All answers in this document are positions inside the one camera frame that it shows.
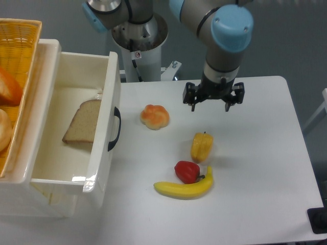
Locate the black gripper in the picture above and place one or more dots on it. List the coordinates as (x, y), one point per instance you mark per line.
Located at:
(209, 90)

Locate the brown bread slice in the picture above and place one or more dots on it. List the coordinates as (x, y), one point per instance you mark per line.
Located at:
(83, 126)

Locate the yellow banana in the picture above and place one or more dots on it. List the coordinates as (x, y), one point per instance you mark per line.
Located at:
(186, 191)

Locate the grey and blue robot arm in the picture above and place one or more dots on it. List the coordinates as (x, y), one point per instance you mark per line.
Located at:
(225, 27)

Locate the yellow wicker basket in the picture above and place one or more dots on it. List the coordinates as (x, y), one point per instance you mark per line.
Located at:
(19, 40)

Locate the red bell pepper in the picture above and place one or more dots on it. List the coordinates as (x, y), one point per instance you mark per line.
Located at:
(188, 172)

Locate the orange flower bread bun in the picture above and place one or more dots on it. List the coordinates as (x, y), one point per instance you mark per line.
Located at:
(155, 117)

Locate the black device at edge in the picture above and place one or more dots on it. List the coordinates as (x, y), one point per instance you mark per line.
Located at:
(317, 218)

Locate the orange croissant bread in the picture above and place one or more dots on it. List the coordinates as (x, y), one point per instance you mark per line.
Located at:
(11, 91)

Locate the white frame at right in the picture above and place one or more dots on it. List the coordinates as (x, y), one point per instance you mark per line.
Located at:
(316, 117)

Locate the yellow bell pepper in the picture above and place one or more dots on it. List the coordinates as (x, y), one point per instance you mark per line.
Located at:
(201, 147)

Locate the pale round bread roll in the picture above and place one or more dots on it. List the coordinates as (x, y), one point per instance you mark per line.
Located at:
(6, 130)

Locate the white drawer cabinet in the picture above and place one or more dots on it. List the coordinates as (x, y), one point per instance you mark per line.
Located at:
(19, 195)

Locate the white drawer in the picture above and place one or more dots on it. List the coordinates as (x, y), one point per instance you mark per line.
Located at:
(81, 169)

